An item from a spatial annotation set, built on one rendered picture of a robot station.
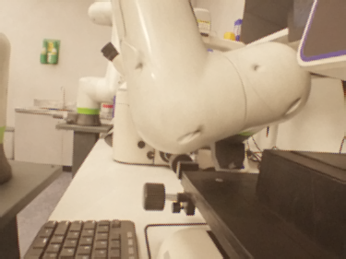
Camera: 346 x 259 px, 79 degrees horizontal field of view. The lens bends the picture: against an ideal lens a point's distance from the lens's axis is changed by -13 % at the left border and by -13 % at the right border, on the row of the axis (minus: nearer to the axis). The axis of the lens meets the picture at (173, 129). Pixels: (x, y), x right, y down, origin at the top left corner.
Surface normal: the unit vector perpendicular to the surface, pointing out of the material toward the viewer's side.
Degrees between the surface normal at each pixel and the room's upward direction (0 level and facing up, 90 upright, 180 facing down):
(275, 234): 0
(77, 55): 90
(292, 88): 97
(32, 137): 90
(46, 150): 90
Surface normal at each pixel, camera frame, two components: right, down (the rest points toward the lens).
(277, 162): -0.97, -0.08
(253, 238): 0.11, -0.99
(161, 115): -0.30, 0.29
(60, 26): 0.19, 0.12
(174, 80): -0.04, -0.07
